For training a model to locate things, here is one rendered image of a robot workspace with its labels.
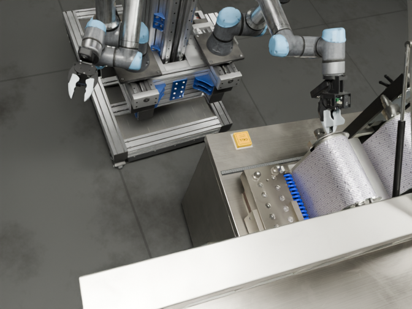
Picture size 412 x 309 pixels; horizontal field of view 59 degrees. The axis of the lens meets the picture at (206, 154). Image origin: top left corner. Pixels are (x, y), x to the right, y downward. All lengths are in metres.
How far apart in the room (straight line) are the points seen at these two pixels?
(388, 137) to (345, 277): 0.62
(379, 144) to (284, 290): 0.76
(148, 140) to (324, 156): 1.33
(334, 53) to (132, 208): 1.61
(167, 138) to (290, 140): 0.94
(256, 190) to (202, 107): 1.27
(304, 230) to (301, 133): 1.14
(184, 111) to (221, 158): 1.00
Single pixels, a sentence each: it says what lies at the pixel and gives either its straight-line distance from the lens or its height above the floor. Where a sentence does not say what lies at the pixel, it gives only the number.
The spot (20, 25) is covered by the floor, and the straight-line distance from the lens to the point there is 3.36.
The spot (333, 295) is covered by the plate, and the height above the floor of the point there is 1.44.
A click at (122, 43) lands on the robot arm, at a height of 1.18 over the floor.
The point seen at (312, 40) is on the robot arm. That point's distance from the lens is 1.41.
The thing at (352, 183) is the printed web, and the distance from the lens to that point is 1.31.
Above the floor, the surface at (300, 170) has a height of 1.10.
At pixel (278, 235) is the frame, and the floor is 1.65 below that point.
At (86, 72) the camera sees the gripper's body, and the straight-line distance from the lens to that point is 1.36.
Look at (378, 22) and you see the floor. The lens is 4.47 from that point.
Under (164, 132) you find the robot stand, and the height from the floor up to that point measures 0.22.
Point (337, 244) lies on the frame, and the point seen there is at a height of 1.65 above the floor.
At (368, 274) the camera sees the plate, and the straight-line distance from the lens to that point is 1.05.
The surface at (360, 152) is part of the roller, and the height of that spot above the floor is 1.23.
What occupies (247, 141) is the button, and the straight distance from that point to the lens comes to 1.67.
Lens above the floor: 2.29
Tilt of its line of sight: 60 degrees down
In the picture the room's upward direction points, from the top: 24 degrees clockwise
